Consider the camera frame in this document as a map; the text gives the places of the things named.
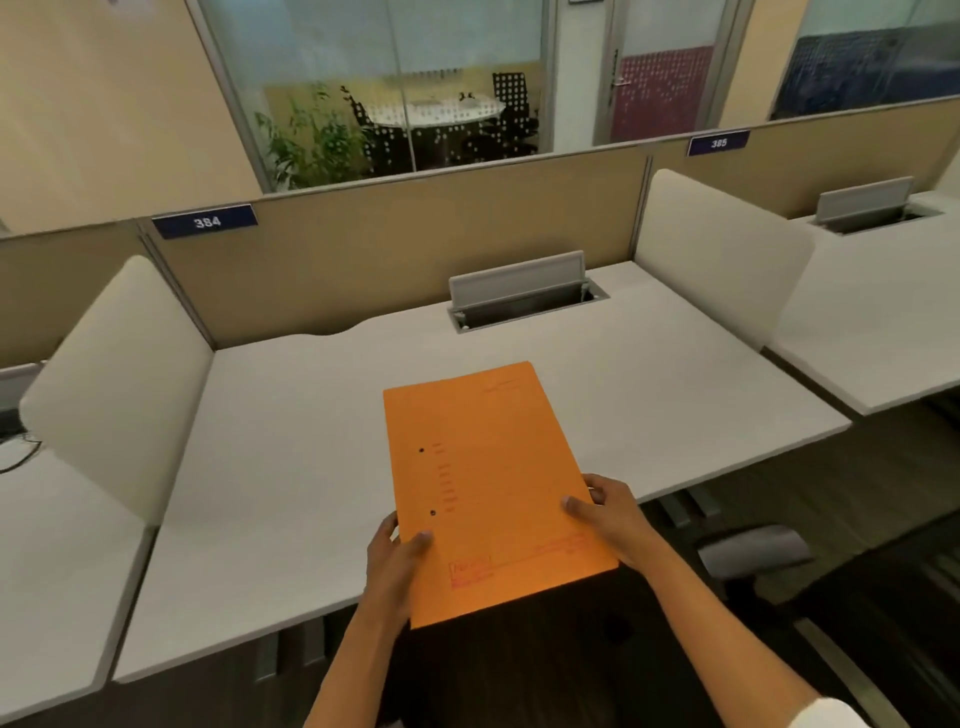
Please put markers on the blue desk number plate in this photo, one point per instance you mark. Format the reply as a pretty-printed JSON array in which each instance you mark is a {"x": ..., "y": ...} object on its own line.
[
  {"x": 204, "y": 221},
  {"x": 718, "y": 142}
]

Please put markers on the white shirt sleeve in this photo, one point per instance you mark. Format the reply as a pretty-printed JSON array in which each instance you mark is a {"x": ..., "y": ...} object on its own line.
[{"x": 825, "y": 714}]

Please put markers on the black perforated chair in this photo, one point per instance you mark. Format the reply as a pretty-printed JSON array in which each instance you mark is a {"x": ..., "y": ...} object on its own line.
[
  {"x": 379, "y": 139},
  {"x": 514, "y": 109}
]

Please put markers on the white round meeting table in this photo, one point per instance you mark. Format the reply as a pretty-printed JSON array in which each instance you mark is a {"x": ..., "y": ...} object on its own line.
[{"x": 439, "y": 112}]

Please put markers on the green potted plant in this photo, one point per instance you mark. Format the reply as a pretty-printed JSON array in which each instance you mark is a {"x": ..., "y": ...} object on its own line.
[{"x": 307, "y": 142}]

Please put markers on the person's left thumb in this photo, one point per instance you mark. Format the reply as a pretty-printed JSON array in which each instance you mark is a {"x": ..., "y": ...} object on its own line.
[{"x": 418, "y": 546}]

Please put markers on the person's right hand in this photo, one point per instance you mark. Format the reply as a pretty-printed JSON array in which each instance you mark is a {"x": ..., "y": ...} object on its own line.
[{"x": 616, "y": 519}]

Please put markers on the person's left hand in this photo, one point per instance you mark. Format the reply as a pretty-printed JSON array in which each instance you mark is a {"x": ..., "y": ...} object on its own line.
[{"x": 390, "y": 574}]

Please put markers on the black office chair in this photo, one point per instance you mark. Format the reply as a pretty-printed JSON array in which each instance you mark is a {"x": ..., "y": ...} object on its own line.
[{"x": 840, "y": 607}]

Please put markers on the orange paper file folder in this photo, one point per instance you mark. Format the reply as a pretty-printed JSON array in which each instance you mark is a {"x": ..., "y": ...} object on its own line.
[{"x": 487, "y": 487}]

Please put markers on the person's left forearm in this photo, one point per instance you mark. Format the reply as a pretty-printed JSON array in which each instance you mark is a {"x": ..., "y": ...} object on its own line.
[{"x": 352, "y": 664}]

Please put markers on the person's right forearm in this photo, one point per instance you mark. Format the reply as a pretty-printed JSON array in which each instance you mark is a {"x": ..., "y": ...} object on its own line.
[{"x": 712, "y": 637}]

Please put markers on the beige cubicle partition panel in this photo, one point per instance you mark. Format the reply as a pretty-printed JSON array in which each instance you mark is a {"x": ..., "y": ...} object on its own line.
[
  {"x": 810, "y": 161},
  {"x": 60, "y": 292},
  {"x": 405, "y": 255}
]

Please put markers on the white desk side divider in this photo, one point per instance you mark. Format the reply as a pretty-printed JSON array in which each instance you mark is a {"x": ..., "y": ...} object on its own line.
[
  {"x": 124, "y": 390},
  {"x": 720, "y": 251}
]

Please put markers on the person's right thumb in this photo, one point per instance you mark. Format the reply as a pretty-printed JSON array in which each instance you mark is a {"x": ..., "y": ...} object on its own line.
[{"x": 581, "y": 511}]

